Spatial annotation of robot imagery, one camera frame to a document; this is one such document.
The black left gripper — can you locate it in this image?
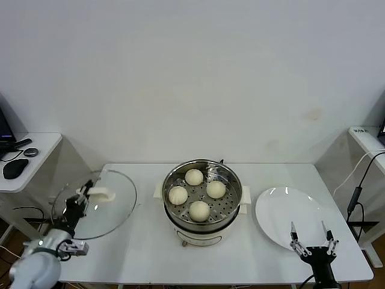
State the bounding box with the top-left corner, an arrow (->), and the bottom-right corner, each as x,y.
61,179 -> 94,232

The cream electric cooker pot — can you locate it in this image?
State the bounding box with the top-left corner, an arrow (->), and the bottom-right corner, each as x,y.
163,202 -> 248,248

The black computer mouse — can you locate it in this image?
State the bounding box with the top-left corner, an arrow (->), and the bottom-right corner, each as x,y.
2,159 -> 29,180

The black cable with adapter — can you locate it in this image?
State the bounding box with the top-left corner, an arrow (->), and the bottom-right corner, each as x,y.
345,150 -> 385,241

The white round plate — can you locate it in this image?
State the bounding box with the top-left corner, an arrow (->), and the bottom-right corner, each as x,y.
254,186 -> 330,250

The perforated steel steamer basket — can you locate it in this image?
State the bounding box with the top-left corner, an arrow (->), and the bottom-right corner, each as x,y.
152,159 -> 251,229

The white side desk with label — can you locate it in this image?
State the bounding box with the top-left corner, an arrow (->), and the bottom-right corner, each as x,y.
314,125 -> 385,269

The white cable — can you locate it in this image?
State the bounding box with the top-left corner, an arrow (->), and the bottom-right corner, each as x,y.
331,149 -> 385,197

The white steamed baozi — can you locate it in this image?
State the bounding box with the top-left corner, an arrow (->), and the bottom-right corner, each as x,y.
184,169 -> 203,186
206,180 -> 226,199
188,200 -> 211,223
167,185 -> 187,205

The glass lid with cream handle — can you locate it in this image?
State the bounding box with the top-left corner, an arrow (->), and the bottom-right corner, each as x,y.
49,169 -> 138,241

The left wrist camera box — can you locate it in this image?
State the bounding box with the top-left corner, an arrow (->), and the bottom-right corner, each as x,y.
58,239 -> 90,256

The white side desk with laptop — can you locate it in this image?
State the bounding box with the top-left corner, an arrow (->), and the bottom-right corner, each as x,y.
0,132 -> 63,259

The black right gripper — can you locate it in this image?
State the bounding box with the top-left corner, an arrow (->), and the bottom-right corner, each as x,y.
289,220 -> 340,281

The dark laptop with purple screen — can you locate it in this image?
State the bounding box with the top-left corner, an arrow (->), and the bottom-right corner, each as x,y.
0,107 -> 16,157

